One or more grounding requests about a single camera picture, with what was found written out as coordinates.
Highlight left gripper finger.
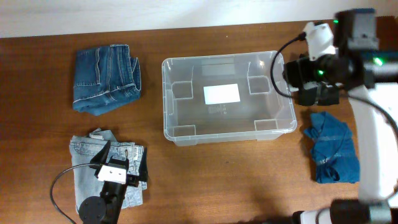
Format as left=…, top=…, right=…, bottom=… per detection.
left=139, top=147, right=149, bottom=182
left=90, top=141, right=111, bottom=165

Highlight light blue jeans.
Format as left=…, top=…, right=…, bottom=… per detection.
left=69, top=128, right=146, bottom=208

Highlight teal blue shirt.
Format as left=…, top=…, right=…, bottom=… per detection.
left=304, top=111, right=360, bottom=184

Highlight clear plastic storage bin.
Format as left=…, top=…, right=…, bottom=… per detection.
left=162, top=51, right=297, bottom=146

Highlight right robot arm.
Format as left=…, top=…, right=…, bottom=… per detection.
left=281, top=9, right=397, bottom=223

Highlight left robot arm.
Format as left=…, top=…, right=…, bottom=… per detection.
left=78, top=141, right=148, bottom=224

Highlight dark blue folded jeans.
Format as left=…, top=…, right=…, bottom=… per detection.
left=72, top=44, right=142, bottom=116

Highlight white label in bin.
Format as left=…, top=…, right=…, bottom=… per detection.
left=203, top=83, right=240, bottom=105

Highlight left black camera cable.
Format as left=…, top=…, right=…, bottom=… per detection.
left=49, top=162, right=100, bottom=224

